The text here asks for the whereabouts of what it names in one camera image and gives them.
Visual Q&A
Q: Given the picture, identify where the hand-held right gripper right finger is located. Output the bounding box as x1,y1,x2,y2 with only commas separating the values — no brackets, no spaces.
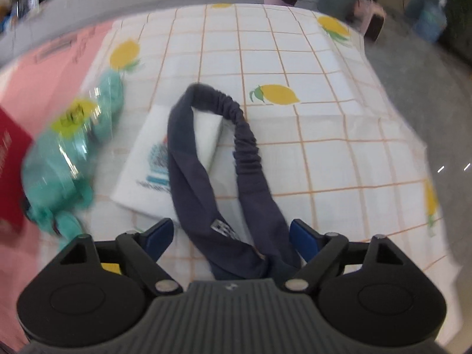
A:
284,219,407,293

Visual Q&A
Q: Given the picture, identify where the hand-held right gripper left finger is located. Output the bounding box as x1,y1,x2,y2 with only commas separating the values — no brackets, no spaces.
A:
59,218,183,296

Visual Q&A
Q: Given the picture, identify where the dark blue elastic headband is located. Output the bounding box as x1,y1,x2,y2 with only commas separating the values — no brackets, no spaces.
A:
168,83,304,281

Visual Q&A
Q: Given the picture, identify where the white tissue packet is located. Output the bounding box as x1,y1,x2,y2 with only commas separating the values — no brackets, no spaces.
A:
110,104,224,226

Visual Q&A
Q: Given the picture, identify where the lemon print tablecloth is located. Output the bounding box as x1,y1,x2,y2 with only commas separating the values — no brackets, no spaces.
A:
39,3,462,348

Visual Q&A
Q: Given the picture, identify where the teal plush toy in bag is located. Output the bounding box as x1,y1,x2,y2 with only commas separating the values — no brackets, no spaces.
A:
20,68,125,245

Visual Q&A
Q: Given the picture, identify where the red storage box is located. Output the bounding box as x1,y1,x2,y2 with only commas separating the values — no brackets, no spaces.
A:
0,107,35,234

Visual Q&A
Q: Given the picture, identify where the pink bag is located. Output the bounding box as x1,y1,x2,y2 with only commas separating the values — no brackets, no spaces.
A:
353,0,388,43

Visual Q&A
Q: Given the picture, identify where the blue water bottle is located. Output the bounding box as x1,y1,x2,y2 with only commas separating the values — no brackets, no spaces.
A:
413,0,449,44

